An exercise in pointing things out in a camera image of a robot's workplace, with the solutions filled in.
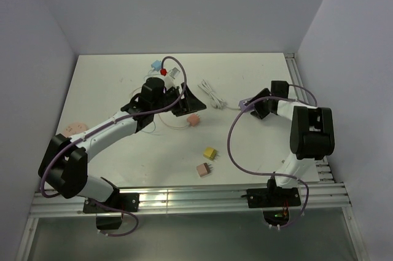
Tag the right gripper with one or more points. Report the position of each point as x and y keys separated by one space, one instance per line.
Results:
x=256 y=100

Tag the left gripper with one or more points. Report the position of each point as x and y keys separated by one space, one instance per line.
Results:
x=188 y=105

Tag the purple power strip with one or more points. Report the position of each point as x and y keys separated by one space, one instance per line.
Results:
x=244 y=105

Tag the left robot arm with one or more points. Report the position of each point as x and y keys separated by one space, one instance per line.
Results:
x=65 y=163

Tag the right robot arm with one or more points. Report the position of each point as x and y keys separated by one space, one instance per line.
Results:
x=280 y=91

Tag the blue charger plug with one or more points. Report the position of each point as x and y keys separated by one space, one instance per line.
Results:
x=156 y=66

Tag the yellow charger plug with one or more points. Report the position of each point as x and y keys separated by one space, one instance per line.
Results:
x=211 y=153

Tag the dusty pink charger plug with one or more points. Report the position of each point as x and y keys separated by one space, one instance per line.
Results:
x=204 y=169

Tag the pink round power socket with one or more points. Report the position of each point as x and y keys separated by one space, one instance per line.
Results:
x=74 y=128

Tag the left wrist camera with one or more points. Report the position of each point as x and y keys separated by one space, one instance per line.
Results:
x=169 y=77

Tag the aluminium right rail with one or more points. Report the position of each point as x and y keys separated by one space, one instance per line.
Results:
x=312 y=134

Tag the aluminium rail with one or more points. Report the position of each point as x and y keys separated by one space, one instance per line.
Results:
x=187 y=200
x=312 y=134

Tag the aluminium front rail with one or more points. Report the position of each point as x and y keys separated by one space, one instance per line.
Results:
x=187 y=200

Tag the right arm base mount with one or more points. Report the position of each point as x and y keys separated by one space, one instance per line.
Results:
x=276 y=197

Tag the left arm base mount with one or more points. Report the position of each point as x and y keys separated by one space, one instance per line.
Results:
x=111 y=214

